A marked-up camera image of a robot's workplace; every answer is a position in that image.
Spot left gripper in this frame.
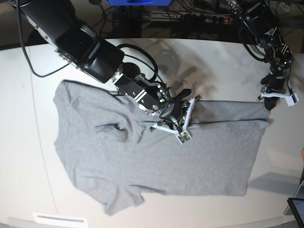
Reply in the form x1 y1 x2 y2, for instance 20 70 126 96
260 72 289 111

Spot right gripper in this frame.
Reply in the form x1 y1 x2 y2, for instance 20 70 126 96
160 89 196 130

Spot grey T-shirt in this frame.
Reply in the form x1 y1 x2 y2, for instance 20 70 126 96
53 81 270 215

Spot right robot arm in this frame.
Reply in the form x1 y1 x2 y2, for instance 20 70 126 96
9 0 194 132

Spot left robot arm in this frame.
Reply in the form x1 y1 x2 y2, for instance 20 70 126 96
227 0 298 111

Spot black power strip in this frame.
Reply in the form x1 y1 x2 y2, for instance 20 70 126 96
149 12 233 25

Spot black tablet screen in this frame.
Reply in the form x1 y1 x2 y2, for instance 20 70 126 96
287 198 304 228

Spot white paper label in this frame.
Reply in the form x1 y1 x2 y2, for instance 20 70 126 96
33 213 87 227

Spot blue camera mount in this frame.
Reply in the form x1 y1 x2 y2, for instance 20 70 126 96
107 0 171 6

